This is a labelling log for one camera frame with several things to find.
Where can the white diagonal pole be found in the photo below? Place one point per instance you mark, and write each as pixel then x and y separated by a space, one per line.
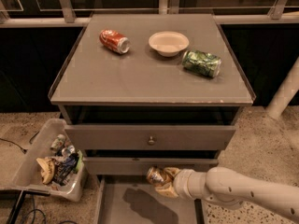
pixel 288 88

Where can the red soda can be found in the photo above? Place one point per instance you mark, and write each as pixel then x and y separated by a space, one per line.
pixel 114 41

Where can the grey bottom drawer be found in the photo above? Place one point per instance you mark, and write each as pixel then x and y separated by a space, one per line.
pixel 131 199

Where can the metal window railing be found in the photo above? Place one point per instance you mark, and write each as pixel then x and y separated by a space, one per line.
pixel 61 13

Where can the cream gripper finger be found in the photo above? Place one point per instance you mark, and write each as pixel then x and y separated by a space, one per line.
pixel 172 171
pixel 167 190

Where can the dark snack wrapper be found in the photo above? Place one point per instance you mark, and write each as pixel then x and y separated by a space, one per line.
pixel 64 168

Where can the crumpled tan paper bag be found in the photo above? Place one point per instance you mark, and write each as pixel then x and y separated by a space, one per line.
pixel 47 166

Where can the clear plastic bin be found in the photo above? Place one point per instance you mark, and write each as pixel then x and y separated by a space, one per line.
pixel 28 177

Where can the orange soda can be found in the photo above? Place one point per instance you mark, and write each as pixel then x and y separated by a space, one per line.
pixel 158 177

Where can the white paper bowl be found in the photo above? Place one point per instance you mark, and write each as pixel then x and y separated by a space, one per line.
pixel 168 44

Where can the grey drawer cabinet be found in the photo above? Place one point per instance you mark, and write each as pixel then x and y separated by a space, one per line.
pixel 98 86

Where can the silver can in bin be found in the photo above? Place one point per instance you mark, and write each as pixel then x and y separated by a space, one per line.
pixel 67 151

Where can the grey middle drawer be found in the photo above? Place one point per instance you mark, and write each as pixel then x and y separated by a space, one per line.
pixel 140 166

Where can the grey top drawer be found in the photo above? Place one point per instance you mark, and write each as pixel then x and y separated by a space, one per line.
pixel 150 137

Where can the small can in bin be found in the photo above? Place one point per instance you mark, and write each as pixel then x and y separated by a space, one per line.
pixel 57 143

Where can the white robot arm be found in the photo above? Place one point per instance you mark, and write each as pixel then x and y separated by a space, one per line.
pixel 226 188

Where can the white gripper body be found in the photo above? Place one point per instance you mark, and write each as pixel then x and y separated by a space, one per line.
pixel 181 183

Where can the grey drawer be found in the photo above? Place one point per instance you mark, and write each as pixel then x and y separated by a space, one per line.
pixel 140 166
pixel 150 137
pixel 131 199

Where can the green soda can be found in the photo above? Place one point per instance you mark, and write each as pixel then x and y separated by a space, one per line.
pixel 201 63

